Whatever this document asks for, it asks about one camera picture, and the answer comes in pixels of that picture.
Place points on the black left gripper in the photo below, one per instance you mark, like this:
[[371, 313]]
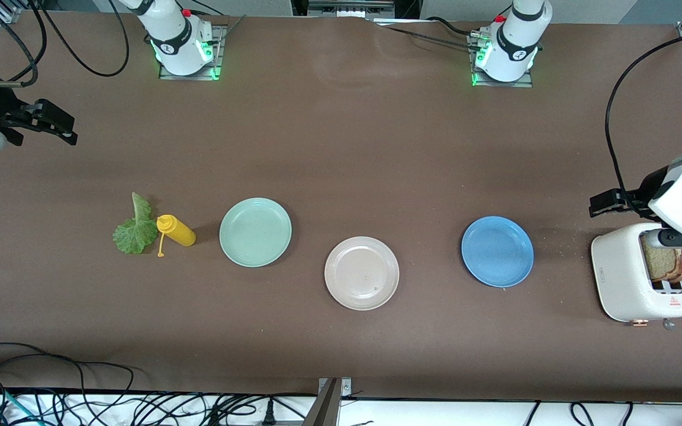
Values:
[[643, 193]]

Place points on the green lettuce leaf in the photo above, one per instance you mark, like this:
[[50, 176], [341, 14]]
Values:
[[134, 236]]

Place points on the yellow mustard squeeze bottle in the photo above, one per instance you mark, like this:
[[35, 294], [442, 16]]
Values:
[[181, 232]]

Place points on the blue plate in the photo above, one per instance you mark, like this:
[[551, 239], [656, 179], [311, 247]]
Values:
[[497, 251]]

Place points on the mint green plate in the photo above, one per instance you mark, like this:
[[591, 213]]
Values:
[[255, 232]]

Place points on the beige plate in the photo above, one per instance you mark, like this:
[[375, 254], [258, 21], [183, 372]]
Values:
[[362, 273]]

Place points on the white two-slot toaster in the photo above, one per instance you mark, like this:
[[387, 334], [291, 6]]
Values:
[[619, 278]]

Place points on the grey metal device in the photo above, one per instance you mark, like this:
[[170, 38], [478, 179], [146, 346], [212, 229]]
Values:
[[350, 7]]

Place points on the black power plug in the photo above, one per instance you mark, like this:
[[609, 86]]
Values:
[[269, 414]]

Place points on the aluminium frame rail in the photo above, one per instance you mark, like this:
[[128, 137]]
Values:
[[6, 10]]

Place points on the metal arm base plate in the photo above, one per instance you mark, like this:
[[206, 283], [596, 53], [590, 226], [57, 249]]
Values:
[[218, 59], [524, 84]]

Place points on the metal post with bracket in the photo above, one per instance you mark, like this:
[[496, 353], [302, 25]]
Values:
[[324, 408]]

